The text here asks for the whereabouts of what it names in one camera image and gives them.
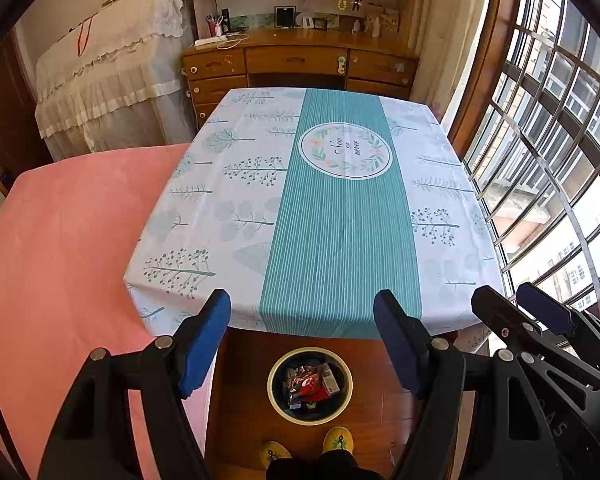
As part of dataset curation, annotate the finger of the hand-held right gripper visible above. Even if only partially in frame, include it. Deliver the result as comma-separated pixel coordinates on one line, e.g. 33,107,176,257
471,285,600,393
516,282,600,376

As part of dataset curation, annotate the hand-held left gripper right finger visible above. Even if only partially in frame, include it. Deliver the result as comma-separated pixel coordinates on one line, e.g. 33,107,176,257
373,289,561,480

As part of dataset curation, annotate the red cord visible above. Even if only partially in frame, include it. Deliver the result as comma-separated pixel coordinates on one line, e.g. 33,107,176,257
76,17,93,56

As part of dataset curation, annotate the white cable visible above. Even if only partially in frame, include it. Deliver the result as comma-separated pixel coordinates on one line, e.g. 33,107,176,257
217,32,249,51

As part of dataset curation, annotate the wooden desk with drawers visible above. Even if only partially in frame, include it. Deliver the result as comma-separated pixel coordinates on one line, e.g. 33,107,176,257
181,27,421,128

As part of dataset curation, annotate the blue bin with cream rim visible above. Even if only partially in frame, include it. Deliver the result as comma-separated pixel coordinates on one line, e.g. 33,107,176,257
266,346,353,423

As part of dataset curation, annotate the white curtain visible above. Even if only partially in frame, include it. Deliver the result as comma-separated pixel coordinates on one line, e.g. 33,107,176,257
410,0,496,121

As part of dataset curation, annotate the pink bed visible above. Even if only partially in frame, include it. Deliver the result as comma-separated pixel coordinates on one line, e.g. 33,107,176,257
0,142,216,480

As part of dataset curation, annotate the metal window grille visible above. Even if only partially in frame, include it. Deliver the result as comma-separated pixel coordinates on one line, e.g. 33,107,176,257
462,0,600,321

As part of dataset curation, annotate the yellow knitted slipper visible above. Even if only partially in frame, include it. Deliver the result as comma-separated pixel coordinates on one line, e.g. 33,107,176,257
321,426,352,453
259,441,293,471

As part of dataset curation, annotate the white red carton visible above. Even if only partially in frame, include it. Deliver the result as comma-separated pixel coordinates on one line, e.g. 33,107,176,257
321,364,341,395

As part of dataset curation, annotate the person's black trouser leg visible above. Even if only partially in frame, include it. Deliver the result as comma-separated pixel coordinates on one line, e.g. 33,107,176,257
266,450,386,480

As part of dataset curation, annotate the tree printed tablecloth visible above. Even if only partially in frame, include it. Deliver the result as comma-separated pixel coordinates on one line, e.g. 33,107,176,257
124,87,503,338

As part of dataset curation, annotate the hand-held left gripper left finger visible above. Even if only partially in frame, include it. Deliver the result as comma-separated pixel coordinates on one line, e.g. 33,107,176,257
37,288,232,480

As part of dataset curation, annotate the wooden window frame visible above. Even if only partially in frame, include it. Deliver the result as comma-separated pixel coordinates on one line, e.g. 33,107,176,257
447,0,523,158

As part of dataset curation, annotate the brown foil wrapper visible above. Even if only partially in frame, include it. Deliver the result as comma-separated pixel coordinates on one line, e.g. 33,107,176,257
285,366,306,396

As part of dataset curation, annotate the red snack packet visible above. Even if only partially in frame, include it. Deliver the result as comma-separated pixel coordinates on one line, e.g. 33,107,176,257
295,365,331,403

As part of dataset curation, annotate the dark wooden door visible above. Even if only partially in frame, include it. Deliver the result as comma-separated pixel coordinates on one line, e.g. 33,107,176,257
0,27,53,198

